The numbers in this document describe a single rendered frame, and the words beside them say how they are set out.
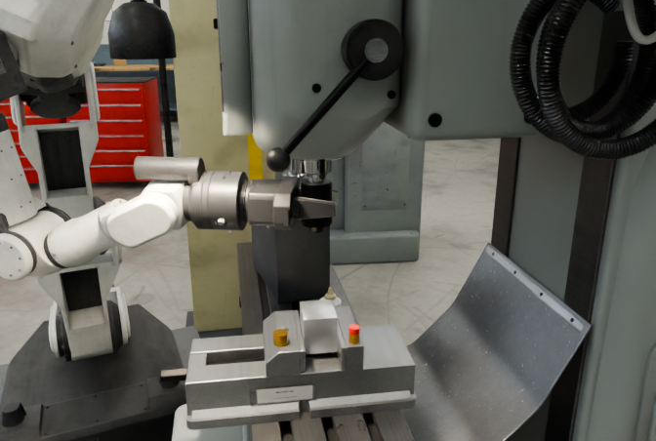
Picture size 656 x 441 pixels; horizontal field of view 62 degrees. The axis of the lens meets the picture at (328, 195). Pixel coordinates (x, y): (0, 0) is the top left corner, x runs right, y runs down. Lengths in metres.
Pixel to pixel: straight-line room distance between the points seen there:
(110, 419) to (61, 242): 0.65
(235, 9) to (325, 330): 0.48
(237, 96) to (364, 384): 0.47
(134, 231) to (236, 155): 1.73
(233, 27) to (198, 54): 1.75
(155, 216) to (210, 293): 1.98
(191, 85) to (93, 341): 1.27
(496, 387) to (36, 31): 0.92
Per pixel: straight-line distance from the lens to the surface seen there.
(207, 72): 2.50
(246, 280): 1.31
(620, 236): 0.83
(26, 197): 1.01
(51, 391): 1.69
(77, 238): 0.93
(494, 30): 0.73
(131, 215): 0.83
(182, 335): 2.15
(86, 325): 1.58
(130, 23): 0.65
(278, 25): 0.68
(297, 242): 1.15
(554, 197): 0.93
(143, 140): 5.36
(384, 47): 0.66
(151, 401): 1.50
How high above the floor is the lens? 1.48
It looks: 17 degrees down
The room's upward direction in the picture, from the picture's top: straight up
